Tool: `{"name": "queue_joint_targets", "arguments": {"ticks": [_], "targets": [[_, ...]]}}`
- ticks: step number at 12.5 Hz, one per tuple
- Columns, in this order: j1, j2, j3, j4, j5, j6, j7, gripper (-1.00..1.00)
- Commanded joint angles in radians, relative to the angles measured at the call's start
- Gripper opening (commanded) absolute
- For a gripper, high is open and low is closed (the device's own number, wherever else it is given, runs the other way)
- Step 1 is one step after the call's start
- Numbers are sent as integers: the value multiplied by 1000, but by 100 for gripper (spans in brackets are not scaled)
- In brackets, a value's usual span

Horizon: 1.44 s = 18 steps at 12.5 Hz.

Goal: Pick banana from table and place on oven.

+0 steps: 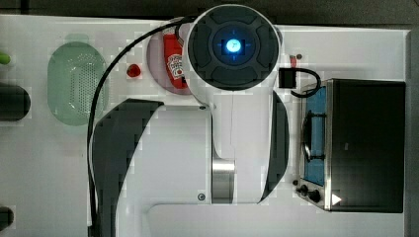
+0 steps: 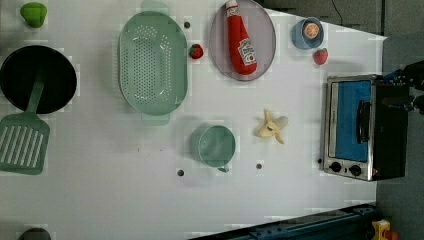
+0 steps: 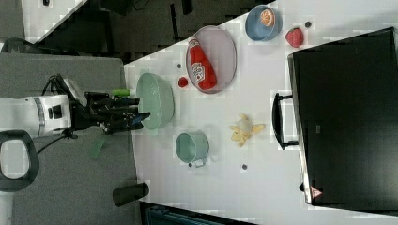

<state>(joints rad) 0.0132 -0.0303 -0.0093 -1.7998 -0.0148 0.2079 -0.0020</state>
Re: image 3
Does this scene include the small red strawberry toy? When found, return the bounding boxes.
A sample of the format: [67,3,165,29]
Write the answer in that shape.
[177,77,188,88]

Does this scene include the green slotted spatula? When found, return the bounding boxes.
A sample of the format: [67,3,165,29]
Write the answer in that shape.
[89,136,105,158]

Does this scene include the black toaster oven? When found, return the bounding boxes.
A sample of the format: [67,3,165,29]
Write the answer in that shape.
[272,27,398,216]

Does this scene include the red plush ketchup bottle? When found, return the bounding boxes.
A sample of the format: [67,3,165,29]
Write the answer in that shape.
[188,37,217,90]

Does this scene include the blue bowl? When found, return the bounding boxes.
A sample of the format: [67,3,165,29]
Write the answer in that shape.
[245,5,283,41]

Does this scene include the large red strawberry toy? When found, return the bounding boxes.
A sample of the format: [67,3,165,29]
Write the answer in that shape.
[285,28,304,48]

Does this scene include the orange slice toy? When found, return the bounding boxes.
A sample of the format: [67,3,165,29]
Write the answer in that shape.
[260,8,275,27]

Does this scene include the grey oval plate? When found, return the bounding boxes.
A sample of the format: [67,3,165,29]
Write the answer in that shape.
[186,25,237,94]

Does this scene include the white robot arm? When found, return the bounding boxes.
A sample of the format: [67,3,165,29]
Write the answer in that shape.
[1,93,150,192]

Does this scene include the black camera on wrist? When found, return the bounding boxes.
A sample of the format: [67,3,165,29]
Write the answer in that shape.
[63,79,87,107]

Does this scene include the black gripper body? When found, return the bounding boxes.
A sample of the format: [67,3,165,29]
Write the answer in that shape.
[69,91,111,131]

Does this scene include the black pot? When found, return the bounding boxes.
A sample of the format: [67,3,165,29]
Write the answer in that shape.
[113,183,149,207]

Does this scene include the peeled plush banana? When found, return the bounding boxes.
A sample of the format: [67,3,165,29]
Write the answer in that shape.
[229,113,266,147]

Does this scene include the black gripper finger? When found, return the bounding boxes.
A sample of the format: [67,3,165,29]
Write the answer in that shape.
[106,112,150,133]
[114,97,140,107]

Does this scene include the mint green cup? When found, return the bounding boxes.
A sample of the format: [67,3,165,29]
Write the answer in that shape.
[176,131,209,168]

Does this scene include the mint green colander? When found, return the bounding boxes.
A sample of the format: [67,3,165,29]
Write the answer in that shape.
[136,73,175,130]

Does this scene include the blue metal frame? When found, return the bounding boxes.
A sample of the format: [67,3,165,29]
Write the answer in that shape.
[145,205,252,225]

